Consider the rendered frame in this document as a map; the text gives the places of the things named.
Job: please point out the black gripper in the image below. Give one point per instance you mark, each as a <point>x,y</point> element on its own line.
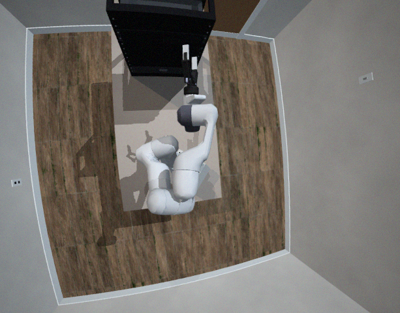
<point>191,87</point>

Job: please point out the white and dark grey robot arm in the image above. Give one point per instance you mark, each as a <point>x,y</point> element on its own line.
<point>162,200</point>

